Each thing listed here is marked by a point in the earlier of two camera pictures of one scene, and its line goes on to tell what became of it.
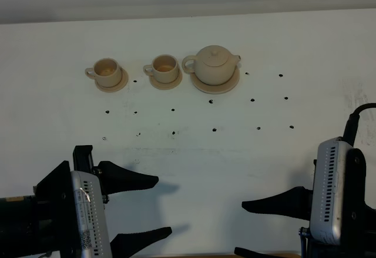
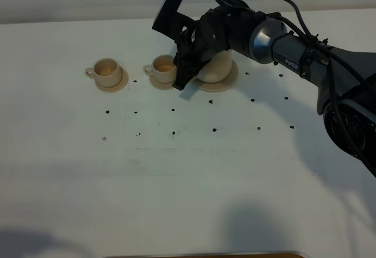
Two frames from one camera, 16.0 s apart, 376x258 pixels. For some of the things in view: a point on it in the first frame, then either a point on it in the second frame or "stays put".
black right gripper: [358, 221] -> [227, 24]
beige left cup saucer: [124, 80] stays put
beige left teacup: [107, 72] stays put
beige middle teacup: [164, 68] stays put
